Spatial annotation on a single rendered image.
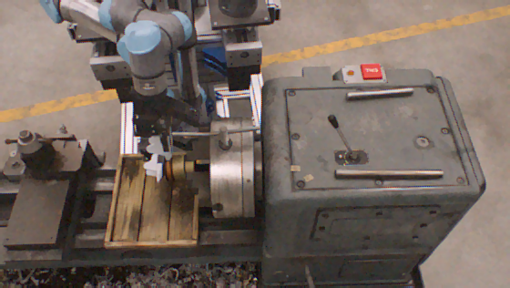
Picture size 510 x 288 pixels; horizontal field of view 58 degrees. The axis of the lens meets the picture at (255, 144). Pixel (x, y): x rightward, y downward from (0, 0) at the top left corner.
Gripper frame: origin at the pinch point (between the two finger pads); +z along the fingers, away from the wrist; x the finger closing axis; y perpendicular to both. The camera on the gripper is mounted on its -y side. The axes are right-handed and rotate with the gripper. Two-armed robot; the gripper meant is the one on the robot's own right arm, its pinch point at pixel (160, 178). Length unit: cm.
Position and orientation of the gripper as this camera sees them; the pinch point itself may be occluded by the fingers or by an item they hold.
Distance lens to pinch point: 145.6
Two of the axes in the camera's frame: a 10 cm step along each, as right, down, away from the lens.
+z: 0.3, 8.2, -5.7
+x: 0.0, -5.7, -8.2
